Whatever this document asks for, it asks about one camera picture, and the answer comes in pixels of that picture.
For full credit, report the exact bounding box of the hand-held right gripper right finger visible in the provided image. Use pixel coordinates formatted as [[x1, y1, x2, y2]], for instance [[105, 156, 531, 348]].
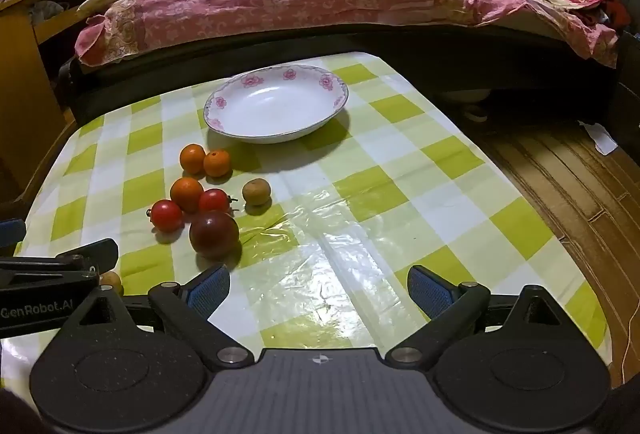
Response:
[[383, 265, 577, 370]]

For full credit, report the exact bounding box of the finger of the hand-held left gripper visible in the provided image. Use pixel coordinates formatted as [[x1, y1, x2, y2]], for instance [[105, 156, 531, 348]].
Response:
[[0, 218, 27, 247], [0, 238, 120, 287]]

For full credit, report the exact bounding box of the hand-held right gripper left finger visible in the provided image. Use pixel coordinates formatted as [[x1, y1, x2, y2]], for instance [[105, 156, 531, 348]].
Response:
[[62, 263, 256, 370]]

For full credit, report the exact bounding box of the small brown round fruit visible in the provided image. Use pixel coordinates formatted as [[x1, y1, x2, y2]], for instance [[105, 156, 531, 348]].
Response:
[[242, 178, 272, 207], [99, 271, 124, 297]]

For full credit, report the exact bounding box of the dark purple tomato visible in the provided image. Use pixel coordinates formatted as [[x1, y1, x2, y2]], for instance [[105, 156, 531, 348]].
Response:
[[188, 210, 241, 259]]

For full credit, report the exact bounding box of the red cherry tomato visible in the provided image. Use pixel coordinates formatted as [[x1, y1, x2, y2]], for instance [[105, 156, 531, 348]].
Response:
[[146, 199, 185, 233], [198, 188, 239, 216]]

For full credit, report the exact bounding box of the small orange tangerine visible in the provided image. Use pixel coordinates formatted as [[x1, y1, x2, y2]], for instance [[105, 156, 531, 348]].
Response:
[[203, 149, 233, 179], [169, 177, 205, 213], [179, 143, 207, 175]]

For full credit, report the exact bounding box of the white floral rimmed plate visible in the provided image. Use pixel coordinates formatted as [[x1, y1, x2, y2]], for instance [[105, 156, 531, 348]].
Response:
[[203, 65, 350, 145]]

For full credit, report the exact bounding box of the green checkered tablecloth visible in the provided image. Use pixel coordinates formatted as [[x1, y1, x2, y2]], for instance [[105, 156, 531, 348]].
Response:
[[0, 50, 614, 392]]

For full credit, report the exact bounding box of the wooden cabinet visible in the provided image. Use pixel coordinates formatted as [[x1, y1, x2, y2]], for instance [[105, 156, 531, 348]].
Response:
[[0, 0, 117, 207]]

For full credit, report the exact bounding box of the white paper scrap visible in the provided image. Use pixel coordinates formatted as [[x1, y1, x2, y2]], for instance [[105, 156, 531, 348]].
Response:
[[577, 119, 619, 157]]

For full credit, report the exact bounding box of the red clothing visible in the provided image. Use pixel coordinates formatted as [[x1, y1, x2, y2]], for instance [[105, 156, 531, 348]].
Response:
[[604, 0, 634, 30]]

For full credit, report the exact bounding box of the thin white cable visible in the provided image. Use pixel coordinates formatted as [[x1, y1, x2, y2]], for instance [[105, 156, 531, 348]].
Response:
[[619, 281, 640, 377]]

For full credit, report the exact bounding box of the dark bed frame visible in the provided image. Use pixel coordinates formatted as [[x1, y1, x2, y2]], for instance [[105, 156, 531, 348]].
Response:
[[57, 11, 640, 127]]

